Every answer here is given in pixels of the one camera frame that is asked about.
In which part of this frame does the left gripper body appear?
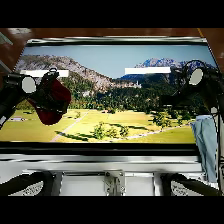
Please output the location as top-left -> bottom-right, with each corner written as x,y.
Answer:
33,68 -> 69,114

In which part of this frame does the red T-shirt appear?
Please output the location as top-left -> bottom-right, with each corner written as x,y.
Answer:
27,78 -> 73,127

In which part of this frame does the light blue garment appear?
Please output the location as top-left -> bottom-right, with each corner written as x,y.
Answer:
189,114 -> 220,183

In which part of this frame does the silver frame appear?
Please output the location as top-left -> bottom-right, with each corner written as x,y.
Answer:
0,152 -> 224,197

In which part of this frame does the black cable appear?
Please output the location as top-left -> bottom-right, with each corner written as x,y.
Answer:
181,59 -> 208,88

